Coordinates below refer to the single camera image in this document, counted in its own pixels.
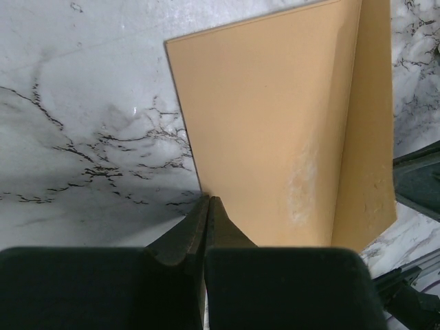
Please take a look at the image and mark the brown paper envelope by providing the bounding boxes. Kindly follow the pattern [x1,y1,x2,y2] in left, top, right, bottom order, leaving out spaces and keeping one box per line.
[166,1,396,252]

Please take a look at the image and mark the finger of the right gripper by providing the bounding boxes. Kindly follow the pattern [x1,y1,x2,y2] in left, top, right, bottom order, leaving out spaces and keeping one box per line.
[393,141,440,221]

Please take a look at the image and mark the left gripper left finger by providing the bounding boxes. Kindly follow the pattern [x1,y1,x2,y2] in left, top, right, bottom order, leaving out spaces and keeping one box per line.
[1,196,210,329]

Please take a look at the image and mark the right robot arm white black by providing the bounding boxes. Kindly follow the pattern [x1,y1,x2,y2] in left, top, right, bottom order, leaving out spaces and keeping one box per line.
[374,142,439,329]

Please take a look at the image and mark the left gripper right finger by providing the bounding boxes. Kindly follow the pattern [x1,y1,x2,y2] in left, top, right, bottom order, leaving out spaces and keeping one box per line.
[205,197,386,329]

